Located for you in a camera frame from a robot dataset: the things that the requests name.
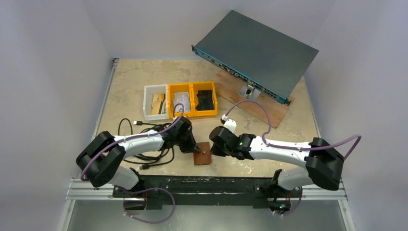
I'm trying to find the brown leather card holder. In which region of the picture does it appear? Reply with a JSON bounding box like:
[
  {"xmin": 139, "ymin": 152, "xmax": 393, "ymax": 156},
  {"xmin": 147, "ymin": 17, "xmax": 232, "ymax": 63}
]
[{"xmin": 193, "ymin": 142, "xmax": 212, "ymax": 166}]

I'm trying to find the yellow bin right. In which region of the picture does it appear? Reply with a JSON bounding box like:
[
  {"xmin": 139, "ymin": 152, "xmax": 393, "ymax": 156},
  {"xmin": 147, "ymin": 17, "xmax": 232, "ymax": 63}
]
[{"xmin": 190, "ymin": 81, "xmax": 218, "ymax": 117}]

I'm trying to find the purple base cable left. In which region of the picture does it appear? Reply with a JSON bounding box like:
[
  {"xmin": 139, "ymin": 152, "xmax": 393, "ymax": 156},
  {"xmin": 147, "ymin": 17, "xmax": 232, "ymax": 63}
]
[{"xmin": 123, "ymin": 188, "xmax": 177, "ymax": 224}]

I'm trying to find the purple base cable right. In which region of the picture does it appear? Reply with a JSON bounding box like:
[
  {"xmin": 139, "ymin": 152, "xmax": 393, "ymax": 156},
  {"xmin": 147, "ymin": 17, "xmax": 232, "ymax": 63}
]
[{"xmin": 271, "ymin": 185, "xmax": 303, "ymax": 218}]

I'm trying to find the metal bracket with knob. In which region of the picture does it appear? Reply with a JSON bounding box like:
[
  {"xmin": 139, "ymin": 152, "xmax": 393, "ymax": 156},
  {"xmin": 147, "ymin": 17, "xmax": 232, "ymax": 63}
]
[{"xmin": 239, "ymin": 85, "xmax": 261, "ymax": 101}]

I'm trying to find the white plastic bin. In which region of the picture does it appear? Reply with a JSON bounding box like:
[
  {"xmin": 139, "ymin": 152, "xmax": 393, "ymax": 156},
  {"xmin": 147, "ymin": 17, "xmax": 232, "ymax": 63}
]
[{"xmin": 143, "ymin": 84, "xmax": 169, "ymax": 121}]

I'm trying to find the yellow bin left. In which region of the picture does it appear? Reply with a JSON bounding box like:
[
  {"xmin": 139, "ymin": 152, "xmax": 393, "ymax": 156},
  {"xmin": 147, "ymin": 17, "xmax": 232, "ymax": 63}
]
[{"xmin": 166, "ymin": 83, "xmax": 193, "ymax": 119}]

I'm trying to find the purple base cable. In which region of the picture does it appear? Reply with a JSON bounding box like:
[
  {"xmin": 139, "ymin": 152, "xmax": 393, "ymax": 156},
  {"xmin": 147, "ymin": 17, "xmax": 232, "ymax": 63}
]
[
  {"xmin": 271, "ymin": 185, "xmax": 303, "ymax": 218},
  {"xmin": 123, "ymin": 188, "xmax": 177, "ymax": 224}
]

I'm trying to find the yellow bin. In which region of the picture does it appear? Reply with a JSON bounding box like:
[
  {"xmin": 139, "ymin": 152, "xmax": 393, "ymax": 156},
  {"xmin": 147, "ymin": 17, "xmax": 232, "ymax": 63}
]
[
  {"xmin": 190, "ymin": 81, "xmax": 218, "ymax": 117},
  {"xmin": 166, "ymin": 83, "xmax": 193, "ymax": 119}
]

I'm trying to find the gold cards stack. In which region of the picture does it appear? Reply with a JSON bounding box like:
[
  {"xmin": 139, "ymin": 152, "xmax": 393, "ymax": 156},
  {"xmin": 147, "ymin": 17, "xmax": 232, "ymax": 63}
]
[{"xmin": 151, "ymin": 93, "xmax": 166, "ymax": 115}]

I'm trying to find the wooden board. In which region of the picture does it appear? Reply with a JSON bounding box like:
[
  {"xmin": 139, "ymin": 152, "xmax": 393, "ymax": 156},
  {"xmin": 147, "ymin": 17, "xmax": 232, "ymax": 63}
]
[{"xmin": 213, "ymin": 70, "xmax": 295, "ymax": 129}]

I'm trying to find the black usb cable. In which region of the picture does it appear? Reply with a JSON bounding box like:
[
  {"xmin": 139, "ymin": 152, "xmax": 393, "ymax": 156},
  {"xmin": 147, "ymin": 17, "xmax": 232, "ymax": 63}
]
[{"xmin": 117, "ymin": 118, "xmax": 175, "ymax": 171}]

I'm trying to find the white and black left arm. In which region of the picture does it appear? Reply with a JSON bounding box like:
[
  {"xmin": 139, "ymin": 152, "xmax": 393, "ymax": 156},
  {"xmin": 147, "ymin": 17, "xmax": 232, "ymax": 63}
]
[{"xmin": 76, "ymin": 116, "xmax": 200, "ymax": 197}]

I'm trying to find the silver cards stack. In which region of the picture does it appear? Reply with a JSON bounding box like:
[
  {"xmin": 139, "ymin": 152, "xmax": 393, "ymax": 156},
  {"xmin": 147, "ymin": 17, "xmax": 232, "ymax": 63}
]
[{"xmin": 173, "ymin": 92, "xmax": 191, "ymax": 112}]

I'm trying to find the black cards stack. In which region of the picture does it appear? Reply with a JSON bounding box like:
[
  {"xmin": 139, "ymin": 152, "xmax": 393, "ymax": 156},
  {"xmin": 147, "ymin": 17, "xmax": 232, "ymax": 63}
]
[{"xmin": 195, "ymin": 90, "xmax": 214, "ymax": 111}]

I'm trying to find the aluminium frame rail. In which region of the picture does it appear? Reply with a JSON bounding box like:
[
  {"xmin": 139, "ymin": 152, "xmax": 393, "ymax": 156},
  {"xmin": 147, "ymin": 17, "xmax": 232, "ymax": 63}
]
[{"xmin": 65, "ymin": 179, "xmax": 347, "ymax": 201}]

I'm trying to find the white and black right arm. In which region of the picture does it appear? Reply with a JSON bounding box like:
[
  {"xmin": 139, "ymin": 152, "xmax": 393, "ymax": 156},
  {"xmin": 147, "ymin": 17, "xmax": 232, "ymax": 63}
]
[{"xmin": 209, "ymin": 126, "xmax": 344, "ymax": 196}]

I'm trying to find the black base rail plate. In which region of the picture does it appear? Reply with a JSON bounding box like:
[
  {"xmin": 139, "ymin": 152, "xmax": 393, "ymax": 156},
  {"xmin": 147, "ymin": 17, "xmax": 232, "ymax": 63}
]
[{"xmin": 113, "ymin": 175, "xmax": 301, "ymax": 210}]

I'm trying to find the blue grey network switch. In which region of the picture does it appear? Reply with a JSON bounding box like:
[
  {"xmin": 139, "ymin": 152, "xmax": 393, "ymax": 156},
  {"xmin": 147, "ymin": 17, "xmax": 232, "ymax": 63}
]
[{"xmin": 192, "ymin": 10, "xmax": 319, "ymax": 105}]

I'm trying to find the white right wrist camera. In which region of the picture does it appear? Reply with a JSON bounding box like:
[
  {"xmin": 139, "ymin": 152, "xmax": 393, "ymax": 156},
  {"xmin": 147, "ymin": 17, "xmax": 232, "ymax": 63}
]
[{"xmin": 220, "ymin": 115, "xmax": 237, "ymax": 133}]

